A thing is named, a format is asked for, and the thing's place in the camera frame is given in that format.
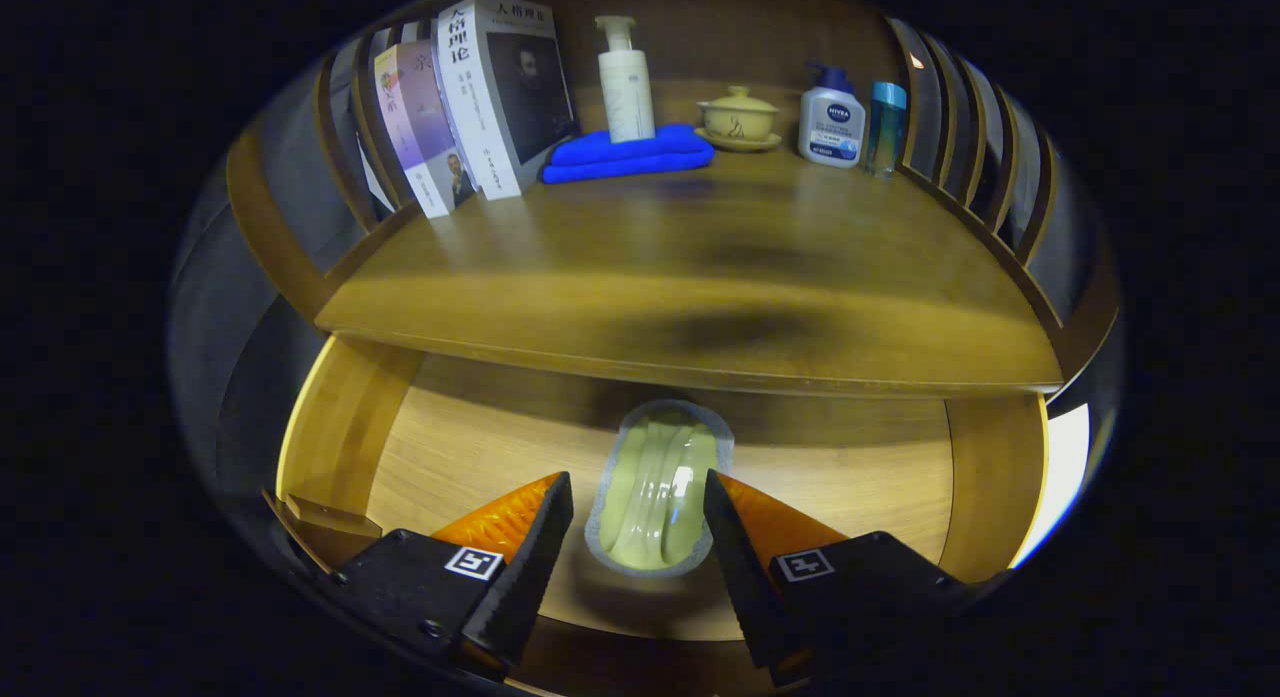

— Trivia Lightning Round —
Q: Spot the yellow lidded teacup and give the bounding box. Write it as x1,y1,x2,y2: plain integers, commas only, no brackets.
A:
696,85,783,154

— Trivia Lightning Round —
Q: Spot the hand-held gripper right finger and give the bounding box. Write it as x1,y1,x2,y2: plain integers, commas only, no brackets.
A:
703,468,1011,688

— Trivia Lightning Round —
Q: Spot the teal bottle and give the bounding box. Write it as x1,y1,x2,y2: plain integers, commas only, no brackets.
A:
864,81,909,178

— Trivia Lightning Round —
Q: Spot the blue folded cloth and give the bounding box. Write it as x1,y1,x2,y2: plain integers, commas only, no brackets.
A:
541,123,717,185

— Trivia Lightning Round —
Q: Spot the wooden countertop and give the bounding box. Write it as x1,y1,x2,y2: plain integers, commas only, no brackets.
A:
315,147,1063,398

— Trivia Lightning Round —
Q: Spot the thick white book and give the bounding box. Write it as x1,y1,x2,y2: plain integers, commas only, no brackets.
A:
435,0,581,201

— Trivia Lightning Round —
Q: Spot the white pump bottle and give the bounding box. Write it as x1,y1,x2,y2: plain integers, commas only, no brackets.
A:
595,15,658,144

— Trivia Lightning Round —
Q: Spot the green holder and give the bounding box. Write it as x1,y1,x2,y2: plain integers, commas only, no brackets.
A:
585,399,736,580

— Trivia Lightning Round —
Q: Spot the brown wooden drawer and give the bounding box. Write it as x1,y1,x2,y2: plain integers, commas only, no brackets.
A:
262,332,1051,693

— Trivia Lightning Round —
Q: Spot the purple book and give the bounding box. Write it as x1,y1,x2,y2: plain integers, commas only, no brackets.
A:
373,40,479,219

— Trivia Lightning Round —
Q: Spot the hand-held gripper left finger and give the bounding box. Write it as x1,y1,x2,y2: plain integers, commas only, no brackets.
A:
330,470,576,678

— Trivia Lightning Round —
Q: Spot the white blue-capped lotion bottle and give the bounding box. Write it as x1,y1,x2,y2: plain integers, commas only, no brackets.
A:
798,62,867,169

